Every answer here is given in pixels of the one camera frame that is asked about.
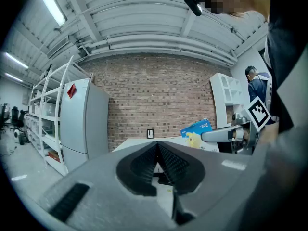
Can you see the black head-worn camera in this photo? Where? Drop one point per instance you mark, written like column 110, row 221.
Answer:
column 193, row 3

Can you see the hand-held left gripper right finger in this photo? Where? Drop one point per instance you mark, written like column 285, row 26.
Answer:
column 216, row 177

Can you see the person's right forearm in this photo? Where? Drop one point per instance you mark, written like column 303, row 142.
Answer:
column 269, row 136

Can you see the red diamond sticker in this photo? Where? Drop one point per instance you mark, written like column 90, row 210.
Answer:
column 71, row 91

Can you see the black picture frame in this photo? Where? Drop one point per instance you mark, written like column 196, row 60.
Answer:
column 150, row 133

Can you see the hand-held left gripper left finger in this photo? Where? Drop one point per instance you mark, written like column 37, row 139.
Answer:
column 101, row 182

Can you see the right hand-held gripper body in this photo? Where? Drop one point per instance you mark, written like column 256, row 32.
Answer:
column 258, row 113

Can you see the grey refrigerator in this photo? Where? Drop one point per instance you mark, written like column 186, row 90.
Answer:
column 81, row 119

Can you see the white arched cabinet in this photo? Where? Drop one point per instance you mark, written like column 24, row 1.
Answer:
column 226, row 97

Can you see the ceiling tube light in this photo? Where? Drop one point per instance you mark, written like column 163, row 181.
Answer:
column 53, row 5
column 16, row 60
column 13, row 77

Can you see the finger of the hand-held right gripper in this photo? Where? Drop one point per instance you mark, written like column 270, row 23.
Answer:
column 216, row 135

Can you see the blue cartoon box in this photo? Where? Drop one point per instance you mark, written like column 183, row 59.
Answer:
column 195, row 133

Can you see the ceiling air vent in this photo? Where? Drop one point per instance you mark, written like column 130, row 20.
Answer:
column 58, row 46

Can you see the person's black top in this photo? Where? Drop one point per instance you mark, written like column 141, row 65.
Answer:
column 288, row 68

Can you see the white shelving rack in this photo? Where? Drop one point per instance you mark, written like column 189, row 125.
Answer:
column 45, row 119

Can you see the black office chair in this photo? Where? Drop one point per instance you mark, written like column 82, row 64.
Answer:
column 16, row 117
column 4, row 117

